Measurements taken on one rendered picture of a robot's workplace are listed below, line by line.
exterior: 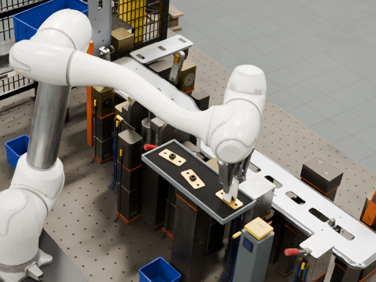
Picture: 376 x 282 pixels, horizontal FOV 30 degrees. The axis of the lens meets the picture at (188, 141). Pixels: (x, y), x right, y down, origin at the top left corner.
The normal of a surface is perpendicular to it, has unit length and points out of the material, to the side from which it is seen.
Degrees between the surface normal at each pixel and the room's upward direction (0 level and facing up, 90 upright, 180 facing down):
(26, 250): 91
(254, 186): 0
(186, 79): 90
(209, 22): 0
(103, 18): 90
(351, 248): 0
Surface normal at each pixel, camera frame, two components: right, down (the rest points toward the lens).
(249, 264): -0.74, 0.36
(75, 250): 0.08, -0.79
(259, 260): 0.67, 0.50
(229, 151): -0.06, 0.61
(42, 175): 0.33, -0.01
